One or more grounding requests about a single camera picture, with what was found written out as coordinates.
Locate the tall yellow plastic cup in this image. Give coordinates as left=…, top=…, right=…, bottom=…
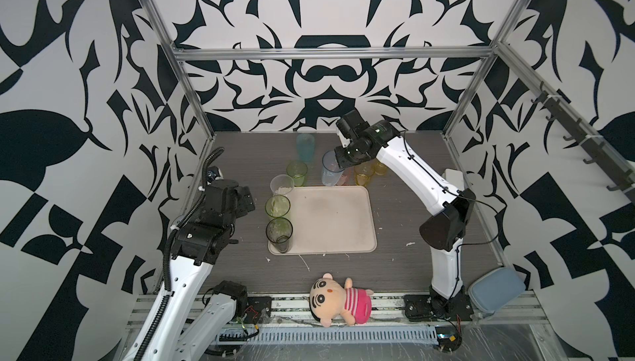
left=374, top=160, right=390, bottom=176

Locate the pink plastic cup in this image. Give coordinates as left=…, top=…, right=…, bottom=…
left=337, top=167, right=354, bottom=186

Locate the tall blue plastic cup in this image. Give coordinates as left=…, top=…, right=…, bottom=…
left=322, top=150, right=347, bottom=187

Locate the tall green plastic cup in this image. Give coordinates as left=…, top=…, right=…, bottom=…
left=265, top=195, right=291, bottom=220

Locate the clear plastic cup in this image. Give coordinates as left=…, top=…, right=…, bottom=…
left=270, top=174, right=295, bottom=196

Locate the teal plastic cup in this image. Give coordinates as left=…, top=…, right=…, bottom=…
left=296, top=133, right=315, bottom=163

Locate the dark grey plastic cup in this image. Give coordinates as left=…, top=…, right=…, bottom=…
left=266, top=217, right=294, bottom=254

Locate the short green plastic cup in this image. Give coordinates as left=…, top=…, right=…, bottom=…
left=286, top=161, right=309, bottom=187

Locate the beige plastic tray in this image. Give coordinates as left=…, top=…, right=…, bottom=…
left=268, top=186, right=377, bottom=256

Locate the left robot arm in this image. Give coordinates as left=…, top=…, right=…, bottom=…
left=124, top=179, right=256, bottom=360

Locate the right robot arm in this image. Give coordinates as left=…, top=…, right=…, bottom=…
left=334, top=110, right=476, bottom=304

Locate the short yellow plastic cup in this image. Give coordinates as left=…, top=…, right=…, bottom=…
left=354, top=162, right=375, bottom=187

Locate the cartoon boy plush doll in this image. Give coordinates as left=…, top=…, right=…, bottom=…
left=309, top=273, right=374, bottom=328

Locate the light blue zip pouch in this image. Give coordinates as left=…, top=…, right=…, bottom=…
left=468, top=268, right=526, bottom=315

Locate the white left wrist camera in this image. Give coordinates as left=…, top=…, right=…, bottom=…
left=205, top=165, right=223, bottom=183

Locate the white wall box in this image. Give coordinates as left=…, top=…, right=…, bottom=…
left=442, top=169, right=465, bottom=197

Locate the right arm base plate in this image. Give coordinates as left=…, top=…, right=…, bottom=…
left=403, top=293, right=474, bottom=322

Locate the white slotted cable duct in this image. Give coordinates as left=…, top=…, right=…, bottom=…
left=214, top=326, right=438, bottom=345

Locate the wall hook rail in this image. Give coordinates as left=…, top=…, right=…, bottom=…
left=530, top=82, right=634, bottom=203

